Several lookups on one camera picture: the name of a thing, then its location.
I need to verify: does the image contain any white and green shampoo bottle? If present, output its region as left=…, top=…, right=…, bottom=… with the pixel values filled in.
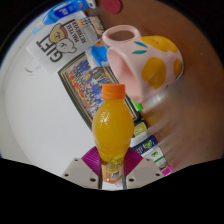
left=146, top=146, right=168, bottom=169

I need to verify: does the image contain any amber pump bottle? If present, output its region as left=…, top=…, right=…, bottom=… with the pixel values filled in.
left=132, top=120, right=149, bottom=138

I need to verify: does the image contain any flat round red coaster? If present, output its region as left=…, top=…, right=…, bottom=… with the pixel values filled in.
left=101, top=0, right=123, bottom=15

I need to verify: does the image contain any small green packet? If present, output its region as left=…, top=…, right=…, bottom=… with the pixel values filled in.
left=131, top=99, right=144, bottom=113

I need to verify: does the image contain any dark blue pump bottle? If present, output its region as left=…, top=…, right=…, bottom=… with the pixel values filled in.
left=131, top=134, right=159, bottom=156

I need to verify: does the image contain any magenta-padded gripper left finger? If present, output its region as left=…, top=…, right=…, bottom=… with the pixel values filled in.
left=61, top=146, right=102, bottom=190

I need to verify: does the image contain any pink mug with yellow spots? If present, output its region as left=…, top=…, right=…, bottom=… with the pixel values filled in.
left=101, top=24, right=185, bottom=104

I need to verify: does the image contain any orange juice bottle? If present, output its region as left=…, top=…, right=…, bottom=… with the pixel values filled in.
left=91, top=83, right=135, bottom=184

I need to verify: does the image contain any framed group picture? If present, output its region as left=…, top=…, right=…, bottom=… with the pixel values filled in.
left=57, top=51, right=141, bottom=131

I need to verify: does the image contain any white paper gift bag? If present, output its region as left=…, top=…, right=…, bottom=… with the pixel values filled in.
left=24, top=15, right=106, bottom=75

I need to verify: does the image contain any blue detergent bottle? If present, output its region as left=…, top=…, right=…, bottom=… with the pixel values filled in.
left=31, top=0, right=98, bottom=35

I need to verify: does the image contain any blue tissue pack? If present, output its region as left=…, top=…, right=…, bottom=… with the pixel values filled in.
left=87, top=39, right=111, bottom=68

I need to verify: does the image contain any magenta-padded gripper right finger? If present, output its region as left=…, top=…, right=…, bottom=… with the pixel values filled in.
left=123, top=146, right=165, bottom=190

